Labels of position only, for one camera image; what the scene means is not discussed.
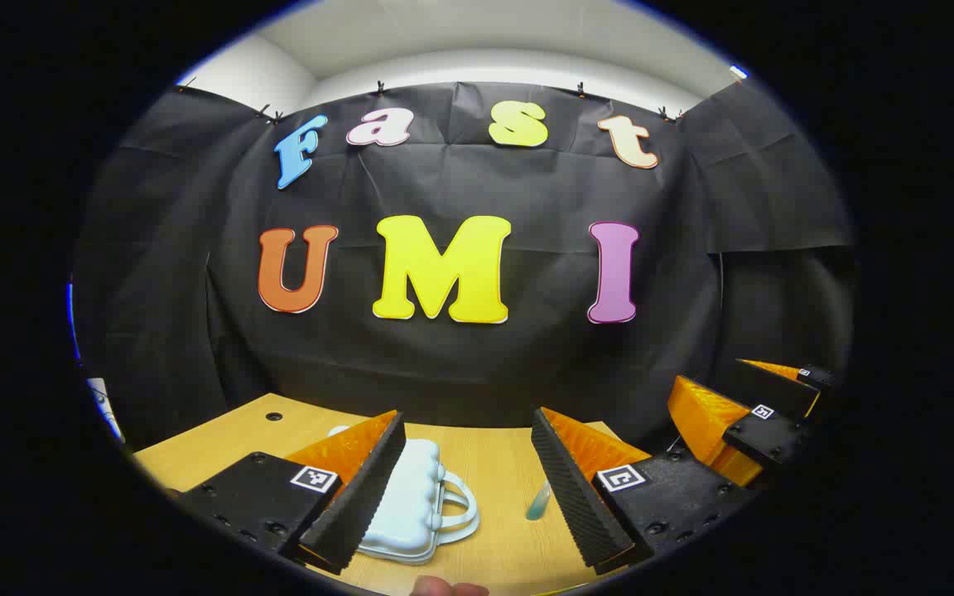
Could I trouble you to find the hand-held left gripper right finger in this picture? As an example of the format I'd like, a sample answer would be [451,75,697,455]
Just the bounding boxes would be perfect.
[530,406,759,572]

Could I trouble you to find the pale blue suitcase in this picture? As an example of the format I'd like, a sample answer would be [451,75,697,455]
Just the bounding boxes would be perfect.
[326,425,480,566]

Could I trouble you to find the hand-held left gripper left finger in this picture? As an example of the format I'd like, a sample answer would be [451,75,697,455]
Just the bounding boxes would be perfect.
[172,409,407,575]

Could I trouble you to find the black backdrop cloth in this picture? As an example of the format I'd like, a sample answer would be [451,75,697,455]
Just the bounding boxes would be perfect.
[71,79,859,452]

